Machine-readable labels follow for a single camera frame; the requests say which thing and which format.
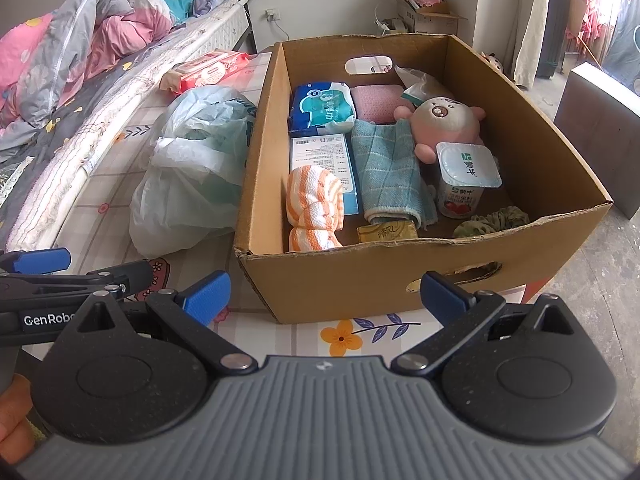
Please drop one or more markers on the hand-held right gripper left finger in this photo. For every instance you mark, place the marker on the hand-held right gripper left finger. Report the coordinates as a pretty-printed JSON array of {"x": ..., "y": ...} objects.
[{"x": 207, "y": 297}]

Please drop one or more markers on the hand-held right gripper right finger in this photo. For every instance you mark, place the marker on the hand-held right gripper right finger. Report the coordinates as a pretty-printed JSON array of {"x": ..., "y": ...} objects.
[{"x": 445, "y": 295}]

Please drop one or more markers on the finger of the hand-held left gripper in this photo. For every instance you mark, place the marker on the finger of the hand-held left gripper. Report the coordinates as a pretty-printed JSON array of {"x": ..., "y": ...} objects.
[
  {"x": 125, "y": 275},
  {"x": 40, "y": 260}
]

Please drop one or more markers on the large cardboard box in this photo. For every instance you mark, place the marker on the large cardboard box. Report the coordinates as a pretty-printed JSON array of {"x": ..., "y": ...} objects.
[{"x": 380, "y": 280}]

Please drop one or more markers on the teal checked towel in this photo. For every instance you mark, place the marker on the teal checked towel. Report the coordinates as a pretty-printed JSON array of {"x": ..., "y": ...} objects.
[{"x": 385, "y": 170}]

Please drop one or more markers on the pink cloth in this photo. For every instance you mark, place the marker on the pink cloth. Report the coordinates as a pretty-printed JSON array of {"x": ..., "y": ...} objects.
[{"x": 375, "y": 102}]

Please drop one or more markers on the person's left hand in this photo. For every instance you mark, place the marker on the person's left hand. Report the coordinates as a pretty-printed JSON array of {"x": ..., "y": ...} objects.
[{"x": 12, "y": 420}]

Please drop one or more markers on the white plastic bag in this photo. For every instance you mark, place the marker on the white plastic bag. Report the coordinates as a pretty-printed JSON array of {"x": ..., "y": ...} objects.
[{"x": 175, "y": 210}]

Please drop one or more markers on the yellow tissue pack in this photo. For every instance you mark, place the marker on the yellow tissue pack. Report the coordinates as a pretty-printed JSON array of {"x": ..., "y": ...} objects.
[{"x": 387, "y": 232}]

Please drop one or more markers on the green scrunchie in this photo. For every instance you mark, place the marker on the green scrunchie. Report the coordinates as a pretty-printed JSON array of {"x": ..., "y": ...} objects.
[{"x": 492, "y": 220}]

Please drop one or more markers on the white yoghurt cup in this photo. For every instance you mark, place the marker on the white yoghurt cup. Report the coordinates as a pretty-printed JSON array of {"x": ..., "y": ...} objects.
[{"x": 457, "y": 195}]

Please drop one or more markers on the orange striped towel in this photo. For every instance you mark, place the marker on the orange striped towel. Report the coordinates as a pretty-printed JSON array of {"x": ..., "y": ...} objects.
[{"x": 315, "y": 195}]

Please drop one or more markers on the pale green plastic bag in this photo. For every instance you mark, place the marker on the pale green plastic bag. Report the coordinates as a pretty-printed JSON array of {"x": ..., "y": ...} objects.
[{"x": 215, "y": 125}]

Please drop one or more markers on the dark grey printed bedsheet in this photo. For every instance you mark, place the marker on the dark grey printed bedsheet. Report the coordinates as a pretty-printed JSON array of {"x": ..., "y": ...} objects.
[{"x": 100, "y": 95}]

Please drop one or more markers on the pink plush toy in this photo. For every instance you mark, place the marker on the pink plush toy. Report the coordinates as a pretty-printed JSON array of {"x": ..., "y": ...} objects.
[{"x": 445, "y": 117}]

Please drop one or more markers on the blue white face mask box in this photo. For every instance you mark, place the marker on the blue white face mask box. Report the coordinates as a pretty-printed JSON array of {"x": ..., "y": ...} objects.
[{"x": 322, "y": 155}]

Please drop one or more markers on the clear plastic bag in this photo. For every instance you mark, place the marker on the clear plastic bag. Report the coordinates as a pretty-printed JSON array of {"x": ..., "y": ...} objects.
[{"x": 420, "y": 87}]

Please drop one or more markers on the dark brown cabinet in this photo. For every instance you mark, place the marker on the dark brown cabinet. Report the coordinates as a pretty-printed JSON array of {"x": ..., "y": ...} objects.
[{"x": 590, "y": 135}]

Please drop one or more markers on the red wet wipes pack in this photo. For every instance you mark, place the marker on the red wet wipes pack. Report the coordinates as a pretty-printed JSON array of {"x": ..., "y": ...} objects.
[{"x": 210, "y": 72}]

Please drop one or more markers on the blue cotton tissue pack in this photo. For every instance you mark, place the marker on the blue cotton tissue pack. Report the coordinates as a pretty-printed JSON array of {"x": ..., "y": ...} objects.
[{"x": 322, "y": 107}]

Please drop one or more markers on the small white plush toy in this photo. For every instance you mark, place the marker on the small white plush toy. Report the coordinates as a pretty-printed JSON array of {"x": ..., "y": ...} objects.
[{"x": 492, "y": 62}]

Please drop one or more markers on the pink grey duvet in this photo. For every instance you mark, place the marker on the pink grey duvet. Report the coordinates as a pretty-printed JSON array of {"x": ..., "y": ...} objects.
[{"x": 75, "y": 25}]

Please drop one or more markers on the small open cardboard box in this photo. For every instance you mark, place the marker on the small open cardboard box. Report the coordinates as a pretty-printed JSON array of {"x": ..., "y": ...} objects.
[{"x": 430, "y": 22}]

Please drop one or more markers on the teal printed pillow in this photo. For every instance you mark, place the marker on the teal printed pillow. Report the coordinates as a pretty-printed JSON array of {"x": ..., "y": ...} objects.
[{"x": 177, "y": 0}]

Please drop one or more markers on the cream curtain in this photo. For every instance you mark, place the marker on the cream curtain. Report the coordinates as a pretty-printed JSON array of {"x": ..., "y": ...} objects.
[{"x": 530, "y": 20}]

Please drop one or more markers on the white wall socket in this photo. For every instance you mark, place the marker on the white wall socket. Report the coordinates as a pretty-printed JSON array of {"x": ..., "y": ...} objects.
[{"x": 273, "y": 14}]

